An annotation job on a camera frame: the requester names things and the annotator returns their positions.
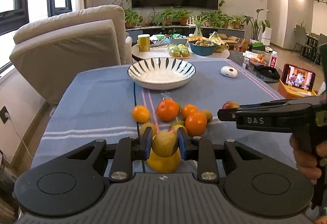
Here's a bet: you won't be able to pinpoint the large yellow lemon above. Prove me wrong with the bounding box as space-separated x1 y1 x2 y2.
147 150 181 174

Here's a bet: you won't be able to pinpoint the brown kiwi fruit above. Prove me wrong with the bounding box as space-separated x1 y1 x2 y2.
152 131 178 158

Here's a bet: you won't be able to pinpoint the right hand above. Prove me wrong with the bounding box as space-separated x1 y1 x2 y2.
290 134 322 185

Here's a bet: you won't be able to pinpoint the large orange front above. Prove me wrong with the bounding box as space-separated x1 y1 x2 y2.
185 112 207 137

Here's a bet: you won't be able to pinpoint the small kiwi behind oranges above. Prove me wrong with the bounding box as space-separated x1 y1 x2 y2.
201 109 213 123

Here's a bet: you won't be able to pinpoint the red green apple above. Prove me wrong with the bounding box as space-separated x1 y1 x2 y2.
168 120 187 135

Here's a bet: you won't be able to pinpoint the small orange mandarin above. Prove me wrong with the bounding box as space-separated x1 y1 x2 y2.
131 105 151 124

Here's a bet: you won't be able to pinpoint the small orange middle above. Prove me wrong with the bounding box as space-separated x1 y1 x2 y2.
181 104 198 120

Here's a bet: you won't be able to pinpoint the white round device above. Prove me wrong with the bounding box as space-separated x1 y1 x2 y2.
221 65 238 78

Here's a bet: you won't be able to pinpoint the red smartphone on stand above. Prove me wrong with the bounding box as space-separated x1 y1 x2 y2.
281 63 316 91

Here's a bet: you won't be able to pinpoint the blue striped tablecloth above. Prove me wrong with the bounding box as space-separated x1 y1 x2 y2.
32 59 280 167

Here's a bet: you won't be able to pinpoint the white bowl of tomatoes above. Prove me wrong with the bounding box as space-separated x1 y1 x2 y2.
249 54 267 66

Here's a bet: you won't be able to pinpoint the banana bunch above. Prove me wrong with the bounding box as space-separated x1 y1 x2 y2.
209 31 229 53

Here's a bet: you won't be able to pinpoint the blue bowl of fruit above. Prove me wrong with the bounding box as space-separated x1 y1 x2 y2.
188 40 218 56

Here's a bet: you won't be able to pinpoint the striped ceramic bowl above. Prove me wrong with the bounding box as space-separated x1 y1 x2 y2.
128 58 196 90

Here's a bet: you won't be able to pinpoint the green apples pack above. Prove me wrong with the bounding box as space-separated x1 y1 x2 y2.
167 44 191 58

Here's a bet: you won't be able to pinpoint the glass vase with plant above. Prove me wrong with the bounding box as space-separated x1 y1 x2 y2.
192 15 208 37

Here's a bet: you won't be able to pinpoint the round white coffee table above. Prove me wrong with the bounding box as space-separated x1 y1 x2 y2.
131 44 230 61

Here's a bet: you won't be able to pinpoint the yellow canister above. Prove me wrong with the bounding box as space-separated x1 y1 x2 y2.
138 34 150 52

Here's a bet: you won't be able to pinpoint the beige recliner sofa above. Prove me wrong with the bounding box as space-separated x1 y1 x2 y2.
9 5 132 104

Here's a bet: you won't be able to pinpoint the black wall socket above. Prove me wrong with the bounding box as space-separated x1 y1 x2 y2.
0 106 10 124

